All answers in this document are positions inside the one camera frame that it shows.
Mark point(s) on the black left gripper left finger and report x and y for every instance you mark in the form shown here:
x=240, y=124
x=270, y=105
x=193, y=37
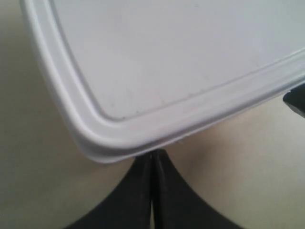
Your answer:
x=128, y=206

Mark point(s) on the white lidded plastic container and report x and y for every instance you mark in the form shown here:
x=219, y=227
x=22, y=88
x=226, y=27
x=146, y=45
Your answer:
x=131, y=76

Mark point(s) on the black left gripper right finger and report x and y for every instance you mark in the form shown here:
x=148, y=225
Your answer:
x=175, y=204

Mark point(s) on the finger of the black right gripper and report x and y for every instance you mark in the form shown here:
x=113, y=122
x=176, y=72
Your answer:
x=295, y=100

